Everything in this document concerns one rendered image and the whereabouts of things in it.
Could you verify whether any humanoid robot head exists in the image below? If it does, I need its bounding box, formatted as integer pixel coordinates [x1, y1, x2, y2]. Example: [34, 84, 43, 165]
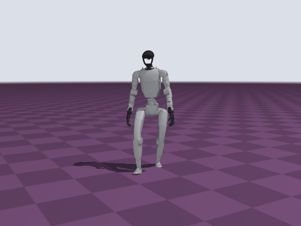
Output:
[142, 50, 154, 70]

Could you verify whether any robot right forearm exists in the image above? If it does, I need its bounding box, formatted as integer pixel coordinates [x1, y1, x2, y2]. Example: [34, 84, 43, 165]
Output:
[127, 89, 135, 111]

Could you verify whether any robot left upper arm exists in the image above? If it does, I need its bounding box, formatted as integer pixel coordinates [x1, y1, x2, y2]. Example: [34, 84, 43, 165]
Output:
[158, 70, 170, 95]

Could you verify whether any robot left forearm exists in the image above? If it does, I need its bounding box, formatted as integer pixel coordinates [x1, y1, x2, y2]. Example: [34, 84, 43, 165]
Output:
[166, 88, 174, 111]

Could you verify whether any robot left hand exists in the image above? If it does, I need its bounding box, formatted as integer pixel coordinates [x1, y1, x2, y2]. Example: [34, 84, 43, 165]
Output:
[168, 107, 174, 126]

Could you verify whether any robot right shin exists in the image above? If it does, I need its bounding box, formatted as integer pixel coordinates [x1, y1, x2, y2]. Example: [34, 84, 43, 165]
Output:
[133, 140, 142, 169]

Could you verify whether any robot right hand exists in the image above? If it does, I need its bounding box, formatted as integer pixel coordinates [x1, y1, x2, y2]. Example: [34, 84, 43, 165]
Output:
[127, 107, 132, 126]

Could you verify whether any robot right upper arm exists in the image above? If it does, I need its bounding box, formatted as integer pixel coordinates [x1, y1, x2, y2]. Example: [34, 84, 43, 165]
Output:
[131, 71, 140, 96]

